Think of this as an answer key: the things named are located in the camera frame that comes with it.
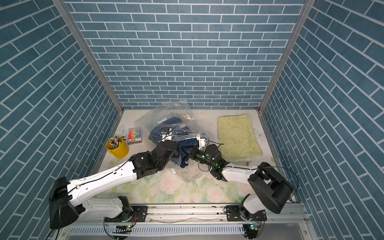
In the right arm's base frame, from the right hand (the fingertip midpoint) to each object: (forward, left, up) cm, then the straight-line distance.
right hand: (182, 149), depth 76 cm
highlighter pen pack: (+18, +38, -17) cm, 45 cm away
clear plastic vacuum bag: (-5, -5, -19) cm, 20 cm away
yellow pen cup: (+3, +39, -14) cm, 42 cm away
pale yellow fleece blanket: (+22, -33, -17) cm, 43 cm away
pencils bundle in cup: (+3, +39, -2) cm, 39 cm away
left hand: (+2, 0, +2) cm, 3 cm away
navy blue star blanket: (+3, -2, +8) cm, 9 cm away
